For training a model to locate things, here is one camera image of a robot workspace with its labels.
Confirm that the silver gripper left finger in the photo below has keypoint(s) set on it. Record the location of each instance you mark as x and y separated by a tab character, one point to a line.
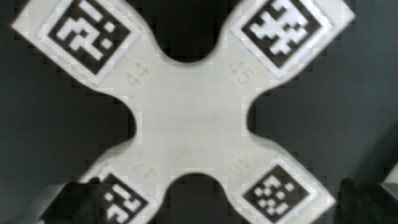
77	207

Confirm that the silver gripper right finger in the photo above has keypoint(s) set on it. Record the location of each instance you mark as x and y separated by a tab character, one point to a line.
368	204

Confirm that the white cross-shaped table base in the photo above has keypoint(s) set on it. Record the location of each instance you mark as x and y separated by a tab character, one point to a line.
189	99

